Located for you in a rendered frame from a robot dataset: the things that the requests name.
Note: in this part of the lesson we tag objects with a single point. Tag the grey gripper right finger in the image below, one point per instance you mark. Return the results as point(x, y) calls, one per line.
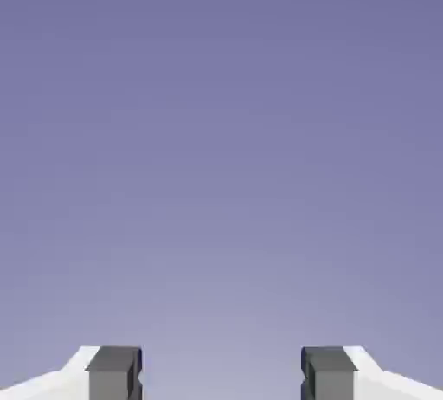
point(332, 375)

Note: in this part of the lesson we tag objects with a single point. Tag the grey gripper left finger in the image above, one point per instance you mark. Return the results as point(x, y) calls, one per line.
point(107, 375)

